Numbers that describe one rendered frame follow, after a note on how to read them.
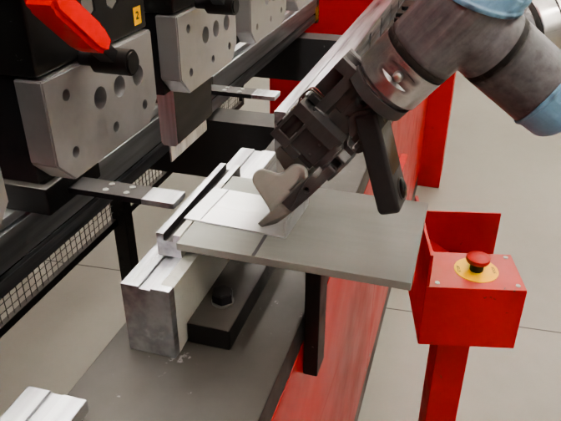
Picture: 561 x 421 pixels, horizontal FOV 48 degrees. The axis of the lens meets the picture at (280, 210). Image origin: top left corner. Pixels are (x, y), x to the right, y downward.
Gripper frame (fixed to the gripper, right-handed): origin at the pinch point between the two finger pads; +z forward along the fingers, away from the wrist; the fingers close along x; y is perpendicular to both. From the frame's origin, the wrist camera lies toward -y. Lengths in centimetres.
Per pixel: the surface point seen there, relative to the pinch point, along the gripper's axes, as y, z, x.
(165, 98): 17.7, -4.0, 5.5
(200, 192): 8.5, 8.6, -2.8
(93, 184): 19.5, 17.0, 1.0
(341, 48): 10, 14, -89
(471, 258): -30.1, 1.1, -29.5
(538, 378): -101, 47, -98
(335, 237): -6.3, -4.0, 2.1
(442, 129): -45, 55, -215
